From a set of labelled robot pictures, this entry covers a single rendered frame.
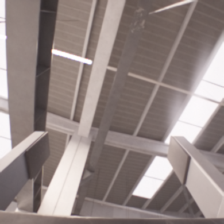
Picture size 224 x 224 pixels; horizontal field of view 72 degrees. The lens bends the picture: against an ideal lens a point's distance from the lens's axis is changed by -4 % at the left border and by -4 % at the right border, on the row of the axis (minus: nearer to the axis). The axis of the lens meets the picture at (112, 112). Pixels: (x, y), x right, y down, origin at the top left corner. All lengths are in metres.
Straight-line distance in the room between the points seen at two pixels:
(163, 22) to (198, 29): 1.56
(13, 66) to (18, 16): 0.69
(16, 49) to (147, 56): 5.99
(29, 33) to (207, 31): 7.28
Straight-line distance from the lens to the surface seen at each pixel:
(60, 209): 5.61
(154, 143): 9.76
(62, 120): 9.05
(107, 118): 5.02
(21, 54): 2.63
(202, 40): 8.42
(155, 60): 7.83
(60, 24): 8.06
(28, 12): 2.49
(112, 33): 5.79
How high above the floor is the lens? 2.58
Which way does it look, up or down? 60 degrees up
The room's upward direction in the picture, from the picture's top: 9 degrees clockwise
